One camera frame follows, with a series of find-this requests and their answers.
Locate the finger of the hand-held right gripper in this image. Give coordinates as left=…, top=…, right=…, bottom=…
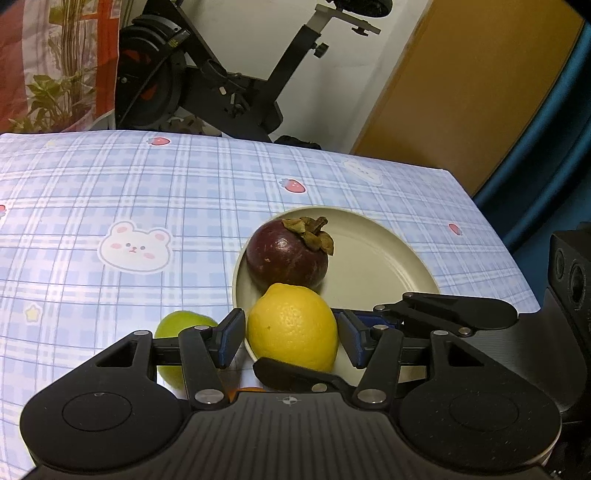
left=333, top=292, right=519, bottom=334
left=253, top=357, right=359, bottom=395

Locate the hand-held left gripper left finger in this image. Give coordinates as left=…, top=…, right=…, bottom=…
left=95, top=308, right=246, bottom=411

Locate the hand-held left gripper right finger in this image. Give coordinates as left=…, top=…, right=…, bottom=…
left=338, top=310, right=490, bottom=411

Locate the yellow lemon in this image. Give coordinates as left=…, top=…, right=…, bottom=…
left=247, top=283, right=340, bottom=372

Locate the small green round fruit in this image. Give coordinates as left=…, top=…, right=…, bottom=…
left=154, top=311, right=220, bottom=386

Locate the cream round plate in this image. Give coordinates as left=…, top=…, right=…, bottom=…
left=232, top=206, right=441, bottom=386

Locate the purple mangosteen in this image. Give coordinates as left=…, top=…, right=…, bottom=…
left=246, top=216, right=334, bottom=291

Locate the dark blue cloth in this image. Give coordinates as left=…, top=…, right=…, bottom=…
left=471, top=41, right=591, bottom=252

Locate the blue plaid tablecloth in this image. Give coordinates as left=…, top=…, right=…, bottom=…
left=0, top=130, right=541, bottom=462

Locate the black shoe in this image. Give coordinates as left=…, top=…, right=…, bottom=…
left=274, top=135, right=321, bottom=149

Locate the brown mottled slipper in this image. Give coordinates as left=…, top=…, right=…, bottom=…
left=159, top=116, right=222, bottom=138

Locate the brown wooden door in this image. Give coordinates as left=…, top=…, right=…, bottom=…
left=351, top=0, right=585, bottom=195

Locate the black exercise bike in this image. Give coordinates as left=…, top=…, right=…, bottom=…
left=115, top=0, right=393, bottom=143

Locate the printed backdrop cloth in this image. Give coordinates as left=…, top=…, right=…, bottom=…
left=0, top=0, right=122, bottom=134

